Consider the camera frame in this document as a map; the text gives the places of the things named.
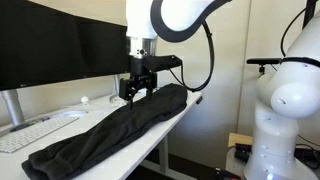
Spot thick silver monitor stand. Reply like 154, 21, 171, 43
0, 89, 89, 134

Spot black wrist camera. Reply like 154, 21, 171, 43
143, 54, 183, 73

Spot black trousers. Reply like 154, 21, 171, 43
21, 83, 188, 180

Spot white desk leg frame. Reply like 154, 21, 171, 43
139, 134, 198, 180

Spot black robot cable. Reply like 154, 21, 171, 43
280, 6, 308, 58

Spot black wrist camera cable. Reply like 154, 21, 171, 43
169, 20, 216, 93

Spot black camera on tripod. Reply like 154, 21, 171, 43
245, 57, 283, 75

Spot small white figurine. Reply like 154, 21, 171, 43
80, 94, 90, 107

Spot smaller black monitor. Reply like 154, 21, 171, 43
74, 16, 132, 79

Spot black electronic box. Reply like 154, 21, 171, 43
234, 143, 253, 163

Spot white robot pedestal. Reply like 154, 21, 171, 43
225, 146, 254, 180

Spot black vertical pole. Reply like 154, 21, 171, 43
302, 0, 319, 29

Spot white keyboard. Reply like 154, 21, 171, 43
0, 115, 80, 154

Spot tan cardboard piece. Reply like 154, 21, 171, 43
227, 132, 254, 148

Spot large black monitor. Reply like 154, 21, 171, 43
0, 0, 84, 92

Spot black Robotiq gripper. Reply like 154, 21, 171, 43
119, 54, 158, 110

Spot black cables on floor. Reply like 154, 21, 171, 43
294, 134, 320, 169

